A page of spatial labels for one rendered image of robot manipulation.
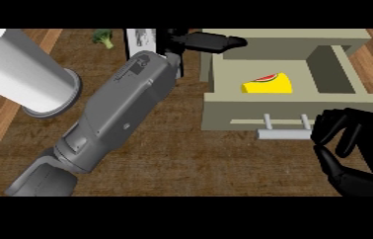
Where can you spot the green broccoli floret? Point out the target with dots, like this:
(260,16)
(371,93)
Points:
(104,37)

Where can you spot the beige drawer front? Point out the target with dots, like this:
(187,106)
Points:
(234,109)

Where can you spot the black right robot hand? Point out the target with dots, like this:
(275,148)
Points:
(352,180)

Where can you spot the beige open drawer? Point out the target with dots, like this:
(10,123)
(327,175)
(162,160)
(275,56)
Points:
(234,75)

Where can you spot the white cup with grey print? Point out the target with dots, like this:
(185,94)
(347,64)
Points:
(142,42)

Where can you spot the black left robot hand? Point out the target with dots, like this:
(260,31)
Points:
(209,41)

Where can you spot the yellow box with watermelon print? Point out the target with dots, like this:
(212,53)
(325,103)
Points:
(271,85)

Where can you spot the white cylinder with grey rim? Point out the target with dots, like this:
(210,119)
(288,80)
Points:
(35,81)

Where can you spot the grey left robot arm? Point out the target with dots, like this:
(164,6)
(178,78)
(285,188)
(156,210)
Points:
(122,101)

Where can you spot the beige cabinet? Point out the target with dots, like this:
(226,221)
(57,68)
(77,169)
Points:
(291,39)

